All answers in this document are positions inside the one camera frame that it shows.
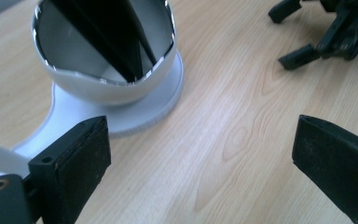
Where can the white stand with post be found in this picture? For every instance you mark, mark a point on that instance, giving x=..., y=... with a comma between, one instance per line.
x=84, y=115

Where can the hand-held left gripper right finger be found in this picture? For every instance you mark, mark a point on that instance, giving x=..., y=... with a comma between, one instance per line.
x=338, y=168

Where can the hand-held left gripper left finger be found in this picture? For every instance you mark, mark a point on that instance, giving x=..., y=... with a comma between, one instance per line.
x=71, y=168

